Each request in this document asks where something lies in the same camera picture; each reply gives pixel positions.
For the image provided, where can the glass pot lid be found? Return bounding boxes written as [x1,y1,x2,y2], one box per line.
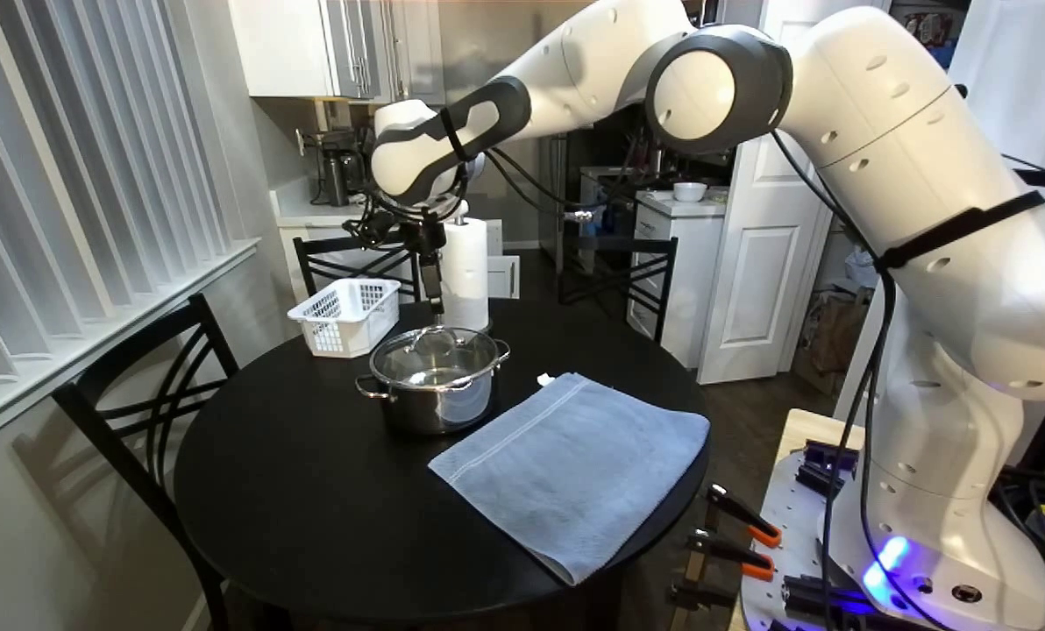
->
[365,323,505,396]

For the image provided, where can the white plastic basket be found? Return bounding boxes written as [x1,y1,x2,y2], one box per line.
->
[284,275,402,366]

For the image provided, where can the white vertical blinds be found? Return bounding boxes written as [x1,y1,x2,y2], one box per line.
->
[0,0,264,405]

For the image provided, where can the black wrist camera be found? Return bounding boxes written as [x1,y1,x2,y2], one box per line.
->
[348,199,410,245]

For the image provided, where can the blue towel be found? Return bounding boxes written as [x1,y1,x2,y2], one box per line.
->
[424,370,715,590]

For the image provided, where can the white paper towel roll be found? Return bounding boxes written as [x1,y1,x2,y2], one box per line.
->
[438,215,494,335]

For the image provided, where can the white floor cabinet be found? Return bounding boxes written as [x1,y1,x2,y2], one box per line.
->
[628,188,734,374]

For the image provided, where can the robot mounting platform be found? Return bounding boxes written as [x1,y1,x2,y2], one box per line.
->
[736,405,1045,631]

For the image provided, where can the black orange spring clamp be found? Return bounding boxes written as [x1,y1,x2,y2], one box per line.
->
[684,521,780,587]
[704,478,787,555]

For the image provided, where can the white wall cabinet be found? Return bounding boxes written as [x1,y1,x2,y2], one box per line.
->
[225,0,444,104]

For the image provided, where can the white panel door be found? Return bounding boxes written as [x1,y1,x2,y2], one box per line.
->
[695,0,837,389]

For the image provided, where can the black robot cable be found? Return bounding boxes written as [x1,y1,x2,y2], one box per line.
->
[765,122,900,592]

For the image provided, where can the stainless steel pot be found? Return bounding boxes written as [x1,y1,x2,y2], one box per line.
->
[351,330,515,443]

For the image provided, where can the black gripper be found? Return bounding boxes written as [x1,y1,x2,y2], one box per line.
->
[391,195,452,310]

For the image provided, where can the black velcro strap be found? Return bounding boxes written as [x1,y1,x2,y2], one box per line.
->
[875,185,1045,277]

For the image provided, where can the white kitchen counter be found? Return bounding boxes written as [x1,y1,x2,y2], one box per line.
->
[266,195,374,297]

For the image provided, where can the black coffee maker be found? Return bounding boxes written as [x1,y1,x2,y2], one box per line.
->
[307,122,370,215]

